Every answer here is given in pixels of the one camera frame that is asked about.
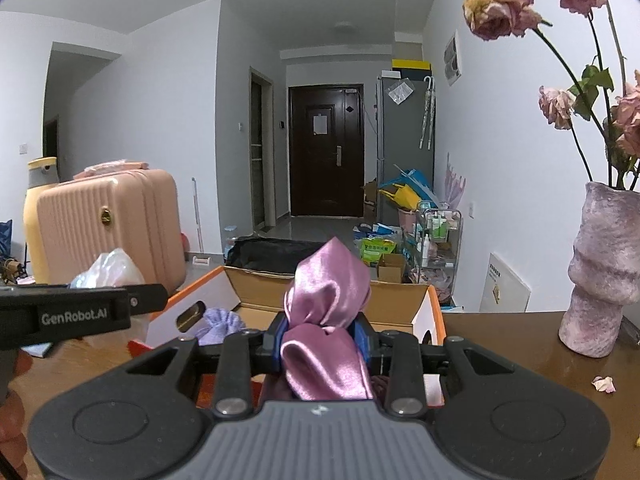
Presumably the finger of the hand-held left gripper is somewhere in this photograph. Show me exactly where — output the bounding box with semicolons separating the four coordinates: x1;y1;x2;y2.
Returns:
125;283;169;317

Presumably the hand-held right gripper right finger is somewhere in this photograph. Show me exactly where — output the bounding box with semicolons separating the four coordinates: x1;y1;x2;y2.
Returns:
351;309;517;421

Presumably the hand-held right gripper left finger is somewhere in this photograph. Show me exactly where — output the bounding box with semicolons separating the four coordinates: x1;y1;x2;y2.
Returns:
125;312;290;421

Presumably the orange cardboard box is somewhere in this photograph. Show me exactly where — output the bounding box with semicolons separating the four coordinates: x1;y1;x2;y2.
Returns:
127;265;447;411

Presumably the clear iridescent plastic wrap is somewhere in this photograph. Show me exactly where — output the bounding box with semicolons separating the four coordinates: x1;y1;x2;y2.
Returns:
69;247;151;341

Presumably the purple fuzzy headband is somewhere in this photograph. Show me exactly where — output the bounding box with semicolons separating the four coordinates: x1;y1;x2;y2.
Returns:
194;308;246;346

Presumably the pink satin cloth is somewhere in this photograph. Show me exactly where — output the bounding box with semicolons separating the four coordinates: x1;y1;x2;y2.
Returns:
280;237;376;402

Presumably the person's left hand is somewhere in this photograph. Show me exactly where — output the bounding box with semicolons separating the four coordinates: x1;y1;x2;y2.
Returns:
0;349;30;467

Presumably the small open cardboard carton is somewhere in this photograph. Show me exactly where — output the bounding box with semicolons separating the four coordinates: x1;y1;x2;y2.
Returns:
376;252;407;283

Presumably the pink ribbed suitcase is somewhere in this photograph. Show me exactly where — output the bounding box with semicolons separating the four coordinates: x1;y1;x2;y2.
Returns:
36;160;187;296

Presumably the green packet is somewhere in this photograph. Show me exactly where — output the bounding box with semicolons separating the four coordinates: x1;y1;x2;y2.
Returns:
356;237;398;267

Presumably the black floor bag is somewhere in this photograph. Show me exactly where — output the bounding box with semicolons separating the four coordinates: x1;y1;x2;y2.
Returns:
225;236;328;276

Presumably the white mop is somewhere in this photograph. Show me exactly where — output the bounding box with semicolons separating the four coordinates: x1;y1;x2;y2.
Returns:
191;176;212;266

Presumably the yellow thermos jug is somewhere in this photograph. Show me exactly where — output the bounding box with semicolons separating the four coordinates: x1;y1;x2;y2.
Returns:
22;156;61;283

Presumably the brown floor carton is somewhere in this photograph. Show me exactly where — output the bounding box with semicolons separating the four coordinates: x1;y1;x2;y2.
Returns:
362;180;381;218

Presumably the white leaning board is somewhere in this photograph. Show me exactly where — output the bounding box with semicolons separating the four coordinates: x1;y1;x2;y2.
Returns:
479;252;532;313

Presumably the pile of blue and yellow bags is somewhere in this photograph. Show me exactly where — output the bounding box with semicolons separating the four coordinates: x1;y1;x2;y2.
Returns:
378;164;436;211

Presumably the dark brown door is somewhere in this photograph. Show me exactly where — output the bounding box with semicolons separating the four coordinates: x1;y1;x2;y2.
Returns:
287;84;365;219

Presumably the grey refrigerator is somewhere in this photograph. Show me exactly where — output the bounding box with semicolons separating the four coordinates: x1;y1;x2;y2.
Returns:
376;75;436;196

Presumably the white hanging umbrella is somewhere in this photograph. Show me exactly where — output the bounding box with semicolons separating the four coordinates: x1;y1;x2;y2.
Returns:
419;76;437;151

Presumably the mottled pink vase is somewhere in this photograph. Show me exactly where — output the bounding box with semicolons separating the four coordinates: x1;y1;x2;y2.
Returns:
558;181;640;358

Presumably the clear bag on refrigerator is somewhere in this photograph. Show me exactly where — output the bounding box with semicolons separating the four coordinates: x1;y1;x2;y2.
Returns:
386;80;416;106

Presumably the yellow flat box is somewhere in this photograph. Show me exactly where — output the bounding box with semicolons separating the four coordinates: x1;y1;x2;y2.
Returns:
391;59;432;77

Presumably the bunch of dried roses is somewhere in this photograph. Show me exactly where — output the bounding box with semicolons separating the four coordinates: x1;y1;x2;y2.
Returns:
462;0;640;191

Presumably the wire trolley with bottles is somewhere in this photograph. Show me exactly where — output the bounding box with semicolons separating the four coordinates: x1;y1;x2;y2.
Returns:
415;201;463;286

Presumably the purple wall bouquet wrap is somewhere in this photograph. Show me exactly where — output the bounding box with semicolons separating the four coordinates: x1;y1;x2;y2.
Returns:
445;152;468;211

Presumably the side doorway frame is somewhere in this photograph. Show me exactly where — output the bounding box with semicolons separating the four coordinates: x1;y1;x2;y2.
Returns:
249;66;277;233

